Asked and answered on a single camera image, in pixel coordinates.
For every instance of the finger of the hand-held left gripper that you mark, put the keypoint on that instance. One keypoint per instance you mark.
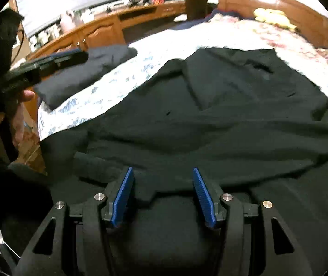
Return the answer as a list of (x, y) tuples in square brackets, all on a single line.
[(63, 60)]

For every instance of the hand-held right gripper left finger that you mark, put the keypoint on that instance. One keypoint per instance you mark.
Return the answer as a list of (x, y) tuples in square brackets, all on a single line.
[(122, 198)]

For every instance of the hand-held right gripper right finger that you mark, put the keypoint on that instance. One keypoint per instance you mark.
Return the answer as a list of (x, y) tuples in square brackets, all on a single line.
[(205, 198)]

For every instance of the black buttoned coat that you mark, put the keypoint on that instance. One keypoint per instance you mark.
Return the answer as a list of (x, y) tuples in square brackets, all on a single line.
[(210, 120)]

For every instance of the dark grey folded garment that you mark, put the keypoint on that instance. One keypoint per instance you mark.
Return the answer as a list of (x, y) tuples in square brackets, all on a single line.
[(74, 74)]

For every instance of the pink bottle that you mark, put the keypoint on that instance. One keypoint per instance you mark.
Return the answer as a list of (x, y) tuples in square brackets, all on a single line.
[(67, 23)]

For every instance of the white box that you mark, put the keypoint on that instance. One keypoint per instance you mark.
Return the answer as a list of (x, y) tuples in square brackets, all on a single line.
[(84, 17)]

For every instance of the blue floral bed cover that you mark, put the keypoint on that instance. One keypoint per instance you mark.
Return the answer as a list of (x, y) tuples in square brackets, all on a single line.
[(109, 92)]

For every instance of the black gadget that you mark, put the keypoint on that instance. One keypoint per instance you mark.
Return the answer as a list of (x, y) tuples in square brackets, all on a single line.
[(138, 2)]

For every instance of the red basket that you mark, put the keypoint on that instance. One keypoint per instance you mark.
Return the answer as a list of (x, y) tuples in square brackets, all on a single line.
[(158, 0)]

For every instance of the black chair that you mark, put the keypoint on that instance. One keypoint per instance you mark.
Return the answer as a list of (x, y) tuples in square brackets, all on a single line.
[(197, 4)]

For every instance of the pink floral quilt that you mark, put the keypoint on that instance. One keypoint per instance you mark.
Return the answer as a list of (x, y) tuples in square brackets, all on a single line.
[(296, 49)]

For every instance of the yellow plush toy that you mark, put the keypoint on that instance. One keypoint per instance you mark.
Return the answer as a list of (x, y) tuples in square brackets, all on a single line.
[(270, 17)]

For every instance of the wooden bed headboard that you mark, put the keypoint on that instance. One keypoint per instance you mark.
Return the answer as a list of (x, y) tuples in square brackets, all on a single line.
[(296, 8)]

